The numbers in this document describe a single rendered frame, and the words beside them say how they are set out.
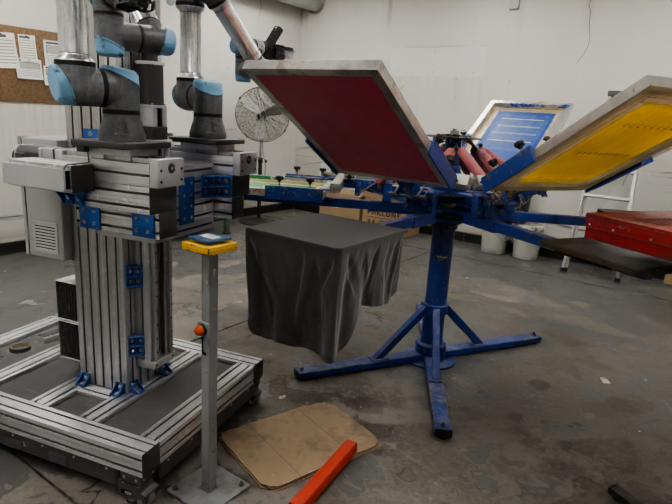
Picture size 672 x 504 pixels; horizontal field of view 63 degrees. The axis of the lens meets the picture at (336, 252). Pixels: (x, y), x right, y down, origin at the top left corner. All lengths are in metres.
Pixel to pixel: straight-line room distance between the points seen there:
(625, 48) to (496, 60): 1.26
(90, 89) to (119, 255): 0.67
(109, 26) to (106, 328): 1.22
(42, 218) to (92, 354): 0.59
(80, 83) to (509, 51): 5.23
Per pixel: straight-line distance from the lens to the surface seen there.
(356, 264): 1.94
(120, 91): 1.91
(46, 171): 1.95
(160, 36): 1.71
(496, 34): 6.58
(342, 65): 1.85
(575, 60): 6.30
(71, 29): 1.89
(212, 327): 1.92
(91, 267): 2.35
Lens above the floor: 1.39
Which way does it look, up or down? 14 degrees down
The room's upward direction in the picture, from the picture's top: 4 degrees clockwise
